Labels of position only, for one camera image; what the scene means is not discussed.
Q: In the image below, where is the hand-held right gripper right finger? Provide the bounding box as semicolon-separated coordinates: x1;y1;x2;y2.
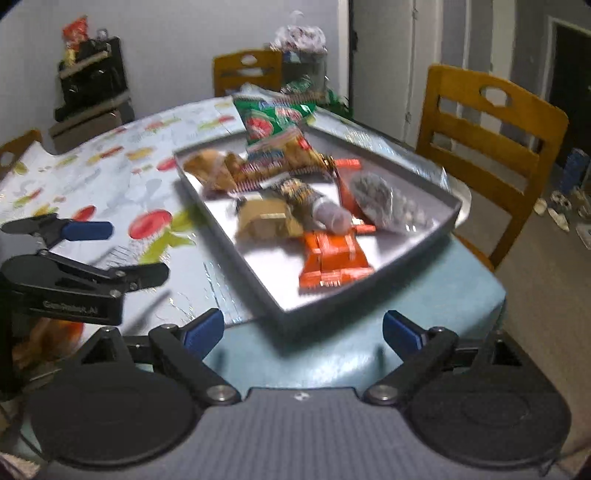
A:
362;310;522;407

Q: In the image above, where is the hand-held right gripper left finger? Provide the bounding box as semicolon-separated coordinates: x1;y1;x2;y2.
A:
74;308;241;406

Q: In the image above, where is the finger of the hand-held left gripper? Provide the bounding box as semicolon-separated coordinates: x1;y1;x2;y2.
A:
2;213;114;250
41;249;169;296

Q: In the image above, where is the white cardboard box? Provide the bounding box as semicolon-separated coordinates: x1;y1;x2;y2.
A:
173;122;463;326

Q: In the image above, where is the small orange snack packet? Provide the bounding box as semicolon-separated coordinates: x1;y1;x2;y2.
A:
298;231;375;291

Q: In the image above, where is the tan snack packet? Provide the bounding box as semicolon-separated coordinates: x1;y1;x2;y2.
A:
235;196;303;241

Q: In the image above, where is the tan peanut snack bag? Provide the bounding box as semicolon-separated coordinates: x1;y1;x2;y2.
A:
182;150;241;192

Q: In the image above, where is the clear pistachio bag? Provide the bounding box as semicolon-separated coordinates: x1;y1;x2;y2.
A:
351;173;435;234

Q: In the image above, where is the long orange snack bar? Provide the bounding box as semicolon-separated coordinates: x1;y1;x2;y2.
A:
332;157;377;236

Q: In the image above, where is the black yellow sausage tube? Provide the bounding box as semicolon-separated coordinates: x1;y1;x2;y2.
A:
272;178;354;232

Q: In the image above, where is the green striped snack bag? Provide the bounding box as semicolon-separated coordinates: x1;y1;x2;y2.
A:
231;88;333;192

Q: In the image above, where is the fruit print tablecloth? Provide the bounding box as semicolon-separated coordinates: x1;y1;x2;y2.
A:
0;95;506;393

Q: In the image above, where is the wooden chair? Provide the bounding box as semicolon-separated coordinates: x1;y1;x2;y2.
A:
416;65;570;273
213;50;283;97
0;130;43;181

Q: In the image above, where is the black coffee machine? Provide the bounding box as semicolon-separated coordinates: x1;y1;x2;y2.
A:
55;37;130;121

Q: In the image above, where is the white slipper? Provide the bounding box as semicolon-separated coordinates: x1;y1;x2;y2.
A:
547;208;571;232

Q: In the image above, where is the red snack bag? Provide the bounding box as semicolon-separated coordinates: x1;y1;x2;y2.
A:
62;16;90;51

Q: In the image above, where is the glass container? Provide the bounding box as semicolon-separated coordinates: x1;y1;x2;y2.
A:
279;48;331;93

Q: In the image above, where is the white plastic bag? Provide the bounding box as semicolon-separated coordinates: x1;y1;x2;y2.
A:
272;23;328;54

